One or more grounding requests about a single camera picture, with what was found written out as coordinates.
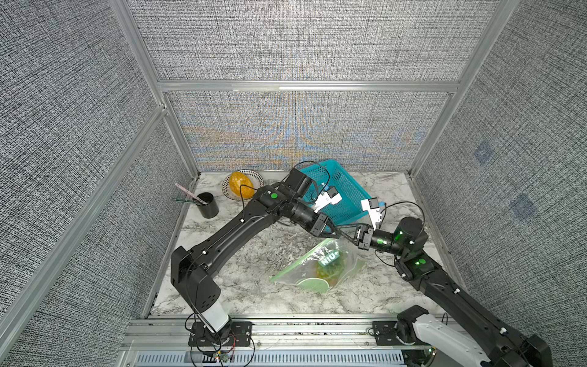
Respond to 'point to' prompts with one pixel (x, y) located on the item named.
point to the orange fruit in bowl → (238, 180)
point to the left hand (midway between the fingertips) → (340, 234)
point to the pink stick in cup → (192, 194)
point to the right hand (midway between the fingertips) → (338, 226)
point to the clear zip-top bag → (303, 271)
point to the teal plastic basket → (327, 173)
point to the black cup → (211, 210)
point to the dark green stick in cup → (184, 200)
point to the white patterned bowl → (255, 177)
